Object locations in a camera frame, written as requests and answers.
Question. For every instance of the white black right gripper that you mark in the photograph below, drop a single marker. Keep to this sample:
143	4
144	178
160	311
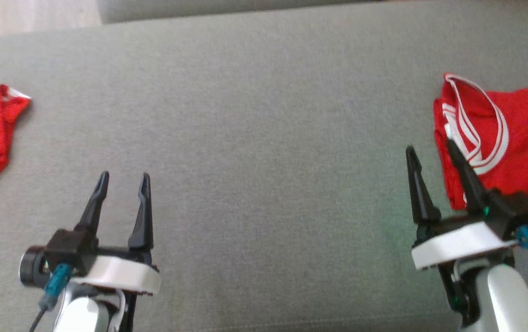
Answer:
457	244

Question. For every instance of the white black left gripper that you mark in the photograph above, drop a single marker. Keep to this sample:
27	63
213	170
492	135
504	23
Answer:
121	274

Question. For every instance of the red basketball jersey white trim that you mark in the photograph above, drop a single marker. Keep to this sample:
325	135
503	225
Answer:
522	152

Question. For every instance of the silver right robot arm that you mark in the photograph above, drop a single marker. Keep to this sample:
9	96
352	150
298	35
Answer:
508	299

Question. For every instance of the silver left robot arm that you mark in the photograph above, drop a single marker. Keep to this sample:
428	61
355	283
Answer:
82	316

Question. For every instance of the wide grey sofa chaise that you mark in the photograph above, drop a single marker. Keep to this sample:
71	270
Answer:
264	138

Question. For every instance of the grey sofa seat cushion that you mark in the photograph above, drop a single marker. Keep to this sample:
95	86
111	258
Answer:
199	9

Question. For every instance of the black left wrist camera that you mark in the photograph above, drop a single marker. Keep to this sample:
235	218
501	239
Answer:
68	251

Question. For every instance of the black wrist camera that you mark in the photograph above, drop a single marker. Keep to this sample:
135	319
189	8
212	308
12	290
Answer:
68	251
517	210

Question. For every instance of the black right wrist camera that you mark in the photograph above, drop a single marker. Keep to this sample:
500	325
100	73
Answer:
517	210

